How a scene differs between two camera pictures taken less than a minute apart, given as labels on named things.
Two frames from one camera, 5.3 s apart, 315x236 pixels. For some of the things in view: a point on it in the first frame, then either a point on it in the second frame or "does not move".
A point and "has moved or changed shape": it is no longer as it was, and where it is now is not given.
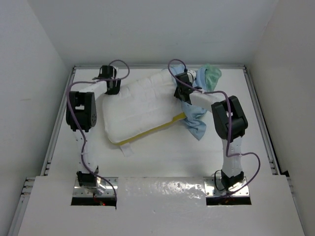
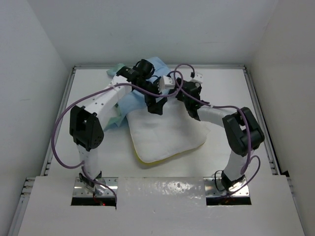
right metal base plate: [211, 190] does not move
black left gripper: [116, 89] -> [155, 106]
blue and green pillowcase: [207, 76] -> [136, 101]
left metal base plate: [82, 191] does not move
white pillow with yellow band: [142, 107] has moved or changed shape
